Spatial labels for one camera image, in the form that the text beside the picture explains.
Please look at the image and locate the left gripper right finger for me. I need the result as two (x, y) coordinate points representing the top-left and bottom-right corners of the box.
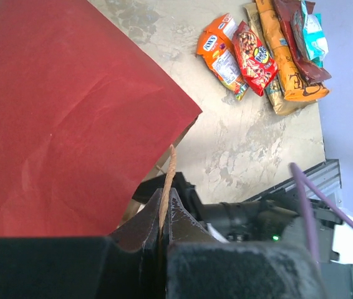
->
(165, 189), (327, 298)

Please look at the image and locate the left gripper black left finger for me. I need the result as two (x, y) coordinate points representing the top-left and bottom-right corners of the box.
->
(0, 191), (164, 298)

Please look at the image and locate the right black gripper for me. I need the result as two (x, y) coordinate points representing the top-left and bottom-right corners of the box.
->
(132, 171), (274, 244)

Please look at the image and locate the tan snack bag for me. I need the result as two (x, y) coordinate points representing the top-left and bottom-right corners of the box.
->
(243, 2), (311, 116)

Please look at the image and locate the orange kettle chips bag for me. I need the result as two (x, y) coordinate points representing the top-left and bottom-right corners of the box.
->
(256, 0), (329, 102)

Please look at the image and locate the red peanut snack bag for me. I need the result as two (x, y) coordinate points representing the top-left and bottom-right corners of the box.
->
(232, 21), (278, 96)

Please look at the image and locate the red paper bag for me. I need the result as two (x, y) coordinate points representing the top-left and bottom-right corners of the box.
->
(0, 1), (201, 237)

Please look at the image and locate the small orange red snack bag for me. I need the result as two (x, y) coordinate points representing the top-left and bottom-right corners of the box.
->
(196, 13), (249, 101)

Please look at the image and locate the teal white snack bag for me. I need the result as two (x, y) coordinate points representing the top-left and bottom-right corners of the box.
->
(301, 1), (329, 67)

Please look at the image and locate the red doritos bag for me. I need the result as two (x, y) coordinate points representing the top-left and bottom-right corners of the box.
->
(273, 0), (332, 84)

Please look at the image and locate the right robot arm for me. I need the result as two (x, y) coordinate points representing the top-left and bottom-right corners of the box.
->
(172, 172), (353, 264)

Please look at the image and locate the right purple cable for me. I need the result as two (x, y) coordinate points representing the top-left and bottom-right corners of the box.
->
(289, 161), (353, 262)

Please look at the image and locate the aluminium frame rail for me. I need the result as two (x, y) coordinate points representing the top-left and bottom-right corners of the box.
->
(246, 159), (342, 206)

